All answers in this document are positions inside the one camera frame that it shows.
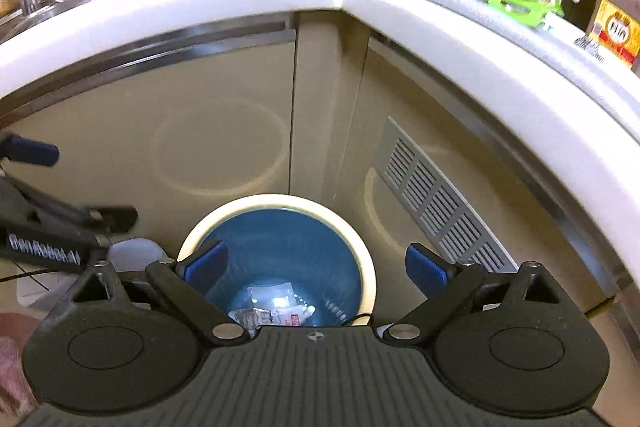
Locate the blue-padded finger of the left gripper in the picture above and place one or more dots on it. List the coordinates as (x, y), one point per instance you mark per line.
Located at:
(15, 148)

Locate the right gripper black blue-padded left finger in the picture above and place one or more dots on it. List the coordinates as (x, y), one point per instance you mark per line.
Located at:
(183, 285)

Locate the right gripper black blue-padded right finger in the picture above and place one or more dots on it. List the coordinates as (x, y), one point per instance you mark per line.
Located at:
(447, 289)

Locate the white orange snack bag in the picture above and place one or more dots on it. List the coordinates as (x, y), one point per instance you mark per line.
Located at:
(270, 305)

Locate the green white snack bag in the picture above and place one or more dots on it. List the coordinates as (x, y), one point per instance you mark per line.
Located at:
(530, 13)

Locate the blue trash bin white rim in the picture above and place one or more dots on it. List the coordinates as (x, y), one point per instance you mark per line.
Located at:
(276, 238)

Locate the grey cabinet vent grille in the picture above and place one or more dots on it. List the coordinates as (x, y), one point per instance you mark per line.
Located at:
(445, 217)

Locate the grey woven table mat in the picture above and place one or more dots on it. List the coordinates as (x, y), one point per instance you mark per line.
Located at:
(566, 49)

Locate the cooking wine jug yellow label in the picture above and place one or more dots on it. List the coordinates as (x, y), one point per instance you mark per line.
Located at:
(615, 25)

